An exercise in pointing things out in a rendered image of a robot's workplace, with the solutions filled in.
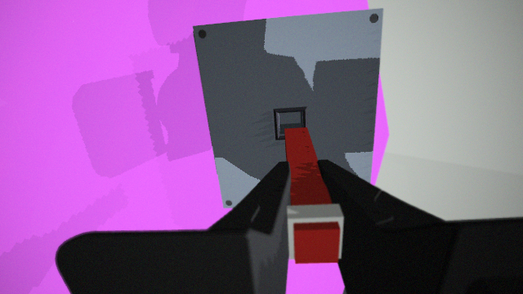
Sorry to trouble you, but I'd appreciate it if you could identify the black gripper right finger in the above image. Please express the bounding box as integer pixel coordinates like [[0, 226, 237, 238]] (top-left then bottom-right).
[[317, 159, 523, 294]]

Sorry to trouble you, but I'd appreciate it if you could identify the grey sloped panel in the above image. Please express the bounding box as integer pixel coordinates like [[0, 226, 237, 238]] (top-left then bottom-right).
[[193, 8, 383, 209]]

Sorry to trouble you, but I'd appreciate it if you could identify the red square peg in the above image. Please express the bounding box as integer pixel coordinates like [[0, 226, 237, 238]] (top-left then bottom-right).
[[284, 127, 344, 264]]

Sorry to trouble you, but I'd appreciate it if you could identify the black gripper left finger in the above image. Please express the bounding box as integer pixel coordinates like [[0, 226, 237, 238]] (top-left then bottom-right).
[[55, 162, 291, 294]]

